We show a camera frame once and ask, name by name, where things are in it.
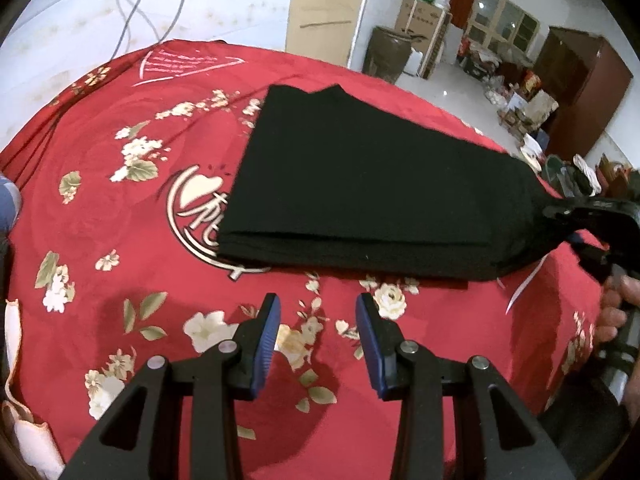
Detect red floral blanket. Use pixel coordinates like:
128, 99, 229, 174
0, 39, 608, 480

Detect white hat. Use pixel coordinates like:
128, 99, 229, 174
519, 135, 547, 172

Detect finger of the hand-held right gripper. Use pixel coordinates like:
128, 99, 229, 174
542, 197, 640, 233
570, 231, 609, 261

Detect tan wooden board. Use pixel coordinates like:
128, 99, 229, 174
286, 0, 374, 69

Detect person's blue socked foot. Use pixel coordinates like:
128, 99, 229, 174
0, 177, 24, 232

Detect black cable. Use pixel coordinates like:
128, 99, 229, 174
111, 0, 156, 62
159, 0, 188, 45

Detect brown wooden furniture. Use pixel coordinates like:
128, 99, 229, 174
597, 155, 640, 202

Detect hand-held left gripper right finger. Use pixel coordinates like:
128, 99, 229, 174
355, 292, 576, 480

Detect person's right hand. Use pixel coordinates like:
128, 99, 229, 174
594, 275, 640, 357

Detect red curtain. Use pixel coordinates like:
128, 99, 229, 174
450, 0, 477, 30

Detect dark cloth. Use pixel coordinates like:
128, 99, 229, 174
540, 374, 634, 480

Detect white and pink cloth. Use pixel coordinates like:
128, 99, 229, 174
0, 299, 66, 480

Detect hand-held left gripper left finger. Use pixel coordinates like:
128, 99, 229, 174
60, 292, 282, 480

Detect pile of household clutter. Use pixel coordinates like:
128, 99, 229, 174
456, 40, 559, 134

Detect brown wooden wardrobe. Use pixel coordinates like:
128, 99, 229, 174
534, 26, 635, 159

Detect cardboard box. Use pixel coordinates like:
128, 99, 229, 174
395, 0, 452, 79

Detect pile of clothes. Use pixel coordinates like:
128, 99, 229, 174
542, 152, 607, 199

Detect black pants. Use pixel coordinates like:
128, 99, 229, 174
216, 84, 576, 282

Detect brown ceramic jar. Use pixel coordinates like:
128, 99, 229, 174
362, 26, 414, 85

